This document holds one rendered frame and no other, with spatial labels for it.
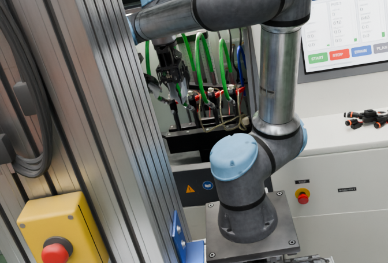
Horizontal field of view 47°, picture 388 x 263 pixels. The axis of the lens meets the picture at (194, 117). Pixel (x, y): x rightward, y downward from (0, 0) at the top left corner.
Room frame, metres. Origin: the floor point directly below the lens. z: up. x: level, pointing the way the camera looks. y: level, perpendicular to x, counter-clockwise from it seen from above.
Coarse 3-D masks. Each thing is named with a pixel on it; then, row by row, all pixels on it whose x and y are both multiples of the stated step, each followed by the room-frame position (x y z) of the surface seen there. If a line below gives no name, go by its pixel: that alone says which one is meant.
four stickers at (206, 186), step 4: (184, 184) 1.37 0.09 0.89; (188, 184) 1.37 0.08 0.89; (192, 184) 1.36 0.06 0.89; (204, 184) 1.35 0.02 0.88; (208, 184) 1.35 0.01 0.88; (212, 184) 1.35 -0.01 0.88; (184, 188) 1.37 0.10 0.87; (188, 188) 1.37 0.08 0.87; (192, 188) 1.37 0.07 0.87; (204, 188) 1.36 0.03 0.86; (208, 188) 1.35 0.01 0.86; (212, 188) 1.35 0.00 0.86; (188, 192) 1.37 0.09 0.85
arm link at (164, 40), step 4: (168, 36) 1.27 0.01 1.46; (172, 36) 1.28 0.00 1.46; (152, 40) 1.29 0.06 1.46; (156, 40) 1.27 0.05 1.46; (160, 40) 1.27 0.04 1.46; (164, 40) 1.27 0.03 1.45; (168, 40) 1.27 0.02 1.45; (172, 40) 1.28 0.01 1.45; (152, 44) 1.29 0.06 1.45; (156, 44) 1.28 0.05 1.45; (160, 44) 1.27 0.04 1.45; (164, 44) 1.27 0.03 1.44; (168, 44) 1.27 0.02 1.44
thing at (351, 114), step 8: (352, 112) 1.36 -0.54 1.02; (368, 112) 1.31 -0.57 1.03; (376, 112) 1.31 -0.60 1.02; (384, 112) 1.34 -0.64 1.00; (352, 120) 1.31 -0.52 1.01; (368, 120) 1.30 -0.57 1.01; (376, 120) 1.29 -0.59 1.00; (384, 120) 1.29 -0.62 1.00; (352, 128) 1.32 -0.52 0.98; (376, 128) 1.28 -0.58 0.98
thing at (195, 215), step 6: (186, 210) 1.38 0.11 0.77; (192, 210) 1.37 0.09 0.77; (198, 210) 1.37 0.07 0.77; (204, 210) 1.36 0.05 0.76; (186, 216) 1.38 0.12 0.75; (192, 216) 1.37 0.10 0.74; (198, 216) 1.37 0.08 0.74; (204, 216) 1.36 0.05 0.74; (192, 222) 1.38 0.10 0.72; (198, 222) 1.37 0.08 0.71; (204, 222) 1.36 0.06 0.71; (192, 228) 1.38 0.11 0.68; (198, 228) 1.37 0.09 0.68; (204, 228) 1.37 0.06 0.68; (192, 234) 1.38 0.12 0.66; (198, 234) 1.37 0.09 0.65; (204, 234) 1.37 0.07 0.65
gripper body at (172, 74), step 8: (176, 40) 1.30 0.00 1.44; (160, 48) 1.28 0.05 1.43; (168, 48) 1.26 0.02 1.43; (160, 56) 1.27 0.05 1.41; (168, 56) 1.28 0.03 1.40; (176, 56) 1.32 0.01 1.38; (160, 64) 1.26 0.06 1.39; (168, 64) 1.27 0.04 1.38; (176, 64) 1.27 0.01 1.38; (184, 64) 1.32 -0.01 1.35; (168, 72) 1.26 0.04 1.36; (176, 72) 1.25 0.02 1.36; (160, 80) 1.28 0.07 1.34; (168, 80) 1.26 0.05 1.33; (176, 80) 1.25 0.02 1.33
